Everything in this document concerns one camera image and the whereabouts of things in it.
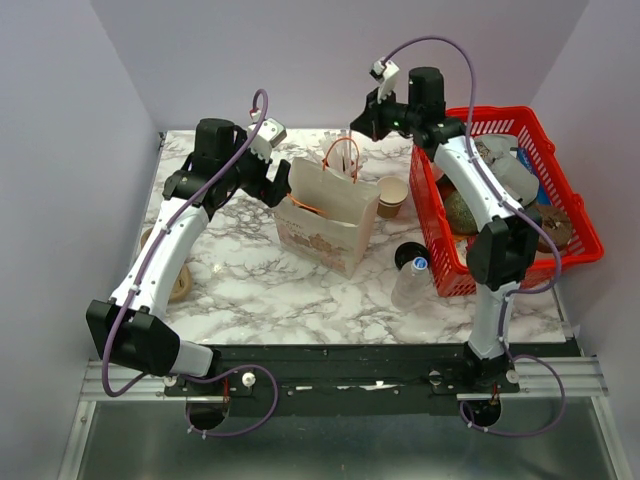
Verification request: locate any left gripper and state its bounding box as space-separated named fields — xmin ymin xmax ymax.
xmin=220 ymin=131 xmax=291 ymax=207

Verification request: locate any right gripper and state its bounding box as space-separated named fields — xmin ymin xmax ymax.
xmin=348 ymin=86 xmax=419 ymax=143

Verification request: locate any single white straw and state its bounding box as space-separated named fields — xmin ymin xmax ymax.
xmin=343 ymin=129 xmax=353 ymax=175

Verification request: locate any paper takeout bag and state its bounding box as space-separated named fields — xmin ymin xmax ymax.
xmin=274 ymin=151 xmax=381 ymax=278

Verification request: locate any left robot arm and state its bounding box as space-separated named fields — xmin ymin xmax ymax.
xmin=86 ymin=118 xmax=290 ymax=395

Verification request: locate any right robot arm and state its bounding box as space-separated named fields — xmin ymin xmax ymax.
xmin=350 ymin=60 xmax=540 ymax=392

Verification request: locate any cardboard cup carrier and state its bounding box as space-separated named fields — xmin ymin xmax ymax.
xmin=139 ymin=227 xmax=193 ymax=308

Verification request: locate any green melon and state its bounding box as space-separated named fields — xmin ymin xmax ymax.
xmin=444 ymin=191 xmax=478 ymax=236

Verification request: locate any stack of black lids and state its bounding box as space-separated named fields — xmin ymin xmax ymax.
xmin=394 ymin=241 xmax=430 ymax=270

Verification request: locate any grey crumpled bag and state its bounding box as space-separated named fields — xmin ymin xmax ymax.
xmin=474 ymin=134 xmax=539 ymax=207

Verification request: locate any red plastic basket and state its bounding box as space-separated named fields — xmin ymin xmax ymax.
xmin=408 ymin=104 xmax=605 ymax=298

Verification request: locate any clear plastic water bottle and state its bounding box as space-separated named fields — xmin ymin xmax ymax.
xmin=391 ymin=256 xmax=430 ymax=311

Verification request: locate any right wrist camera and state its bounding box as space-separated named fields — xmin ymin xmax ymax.
xmin=370 ymin=58 xmax=400 ymax=104

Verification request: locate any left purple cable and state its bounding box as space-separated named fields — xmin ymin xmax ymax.
xmin=101 ymin=88 xmax=279 ymax=438

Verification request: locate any purple cable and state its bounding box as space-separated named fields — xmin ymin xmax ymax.
xmin=380 ymin=35 xmax=567 ymax=437
xmin=101 ymin=88 xmax=279 ymax=438

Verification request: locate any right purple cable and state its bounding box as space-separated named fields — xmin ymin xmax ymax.
xmin=380 ymin=35 xmax=567 ymax=437

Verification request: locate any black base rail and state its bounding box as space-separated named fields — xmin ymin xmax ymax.
xmin=164 ymin=344 xmax=519 ymax=417

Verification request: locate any aluminium frame rail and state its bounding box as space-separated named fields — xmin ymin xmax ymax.
xmin=79 ymin=355 xmax=609 ymax=402

